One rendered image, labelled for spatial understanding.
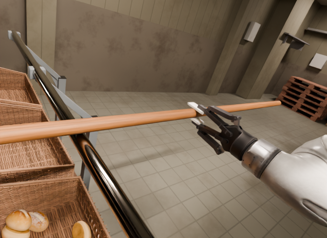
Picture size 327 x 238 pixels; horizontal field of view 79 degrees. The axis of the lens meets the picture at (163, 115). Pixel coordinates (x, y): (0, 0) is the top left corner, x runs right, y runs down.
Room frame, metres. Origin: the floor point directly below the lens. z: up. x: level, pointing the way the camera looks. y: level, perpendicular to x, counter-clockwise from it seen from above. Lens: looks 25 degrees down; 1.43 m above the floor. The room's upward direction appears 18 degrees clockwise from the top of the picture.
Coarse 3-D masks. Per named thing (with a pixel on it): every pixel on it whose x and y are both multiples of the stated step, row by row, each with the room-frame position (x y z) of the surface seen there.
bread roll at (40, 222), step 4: (32, 212) 0.47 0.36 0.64; (36, 212) 0.47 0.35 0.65; (40, 212) 0.48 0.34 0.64; (32, 216) 0.45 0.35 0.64; (36, 216) 0.46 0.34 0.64; (40, 216) 0.46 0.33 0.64; (44, 216) 0.47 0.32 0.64; (32, 220) 0.44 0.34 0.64; (36, 220) 0.44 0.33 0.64; (40, 220) 0.45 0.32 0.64; (44, 220) 0.46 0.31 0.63; (32, 224) 0.43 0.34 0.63; (36, 224) 0.44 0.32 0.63; (40, 224) 0.44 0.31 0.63; (44, 224) 0.45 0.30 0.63; (48, 224) 0.46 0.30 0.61; (32, 228) 0.43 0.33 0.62; (36, 228) 0.43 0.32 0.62; (40, 228) 0.43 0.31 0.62; (44, 228) 0.44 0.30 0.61
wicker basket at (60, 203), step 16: (80, 176) 0.62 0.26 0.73; (16, 192) 0.45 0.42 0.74; (48, 192) 0.53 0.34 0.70; (64, 192) 0.57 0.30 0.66; (80, 192) 0.58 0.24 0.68; (0, 208) 0.42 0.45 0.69; (16, 208) 0.45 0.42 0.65; (32, 208) 0.49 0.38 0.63; (48, 208) 0.53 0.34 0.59; (64, 208) 0.55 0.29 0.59; (80, 208) 0.57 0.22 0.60; (0, 224) 0.42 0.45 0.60; (64, 224) 0.49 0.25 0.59; (96, 224) 0.47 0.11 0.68
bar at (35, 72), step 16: (16, 32) 0.91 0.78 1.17; (32, 64) 0.60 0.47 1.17; (48, 80) 0.52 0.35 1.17; (64, 80) 1.07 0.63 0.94; (48, 96) 0.45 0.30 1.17; (64, 96) 0.65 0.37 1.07; (64, 112) 0.38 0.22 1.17; (80, 112) 0.70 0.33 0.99; (80, 144) 0.30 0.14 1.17; (96, 160) 0.27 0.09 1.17; (96, 176) 0.24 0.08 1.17; (112, 176) 0.25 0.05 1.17; (112, 192) 0.22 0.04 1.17; (112, 208) 0.20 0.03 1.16; (128, 208) 0.20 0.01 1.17; (128, 224) 0.18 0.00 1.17; (144, 224) 0.18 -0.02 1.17
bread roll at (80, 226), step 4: (76, 224) 0.47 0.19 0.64; (80, 224) 0.47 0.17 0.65; (84, 224) 0.48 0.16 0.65; (76, 228) 0.46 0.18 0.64; (80, 228) 0.46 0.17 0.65; (84, 228) 0.46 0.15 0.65; (88, 228) 0.47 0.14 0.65; (72, 232) 0.46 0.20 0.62; (76, 232) 0.45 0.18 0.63; (80, 232) 0.45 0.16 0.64; (84, 232) 0.45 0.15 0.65; (88, 232) 0.46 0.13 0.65; (76, 236) 0.44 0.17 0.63; (80, 236) 0.44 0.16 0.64; (84, 236) 0.44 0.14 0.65; (88, 236) 0.45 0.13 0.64
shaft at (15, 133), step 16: (160, 112) 0.48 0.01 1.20; (176, 112) 0.52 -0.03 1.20; (192, 112) 0.57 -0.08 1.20; (0, 128) 0.24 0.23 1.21; (16, 128) 0.25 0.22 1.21; (32, 128) 0.26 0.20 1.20; (48, 128) 0.28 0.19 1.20; (64, 128) 0.29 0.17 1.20; (80, 128) 0.32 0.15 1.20; (96, 128) 0.34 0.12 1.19; (112, 128) 0.37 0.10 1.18; (0, 144) 0.23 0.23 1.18
